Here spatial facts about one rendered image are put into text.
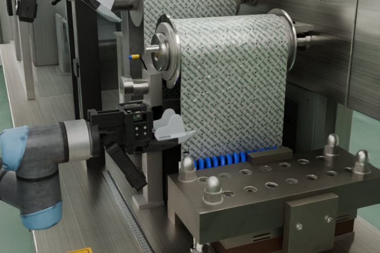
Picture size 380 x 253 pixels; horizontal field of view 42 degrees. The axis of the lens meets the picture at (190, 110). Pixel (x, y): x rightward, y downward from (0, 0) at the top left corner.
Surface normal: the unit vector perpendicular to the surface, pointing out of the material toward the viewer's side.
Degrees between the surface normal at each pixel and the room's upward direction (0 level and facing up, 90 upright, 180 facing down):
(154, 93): 90
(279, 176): 0
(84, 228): 0
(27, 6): 90
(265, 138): 90
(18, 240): 0
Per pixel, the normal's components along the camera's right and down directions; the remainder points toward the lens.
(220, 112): 0.37, 0.29
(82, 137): 0.33, -0.20
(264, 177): 0.00, -0.95
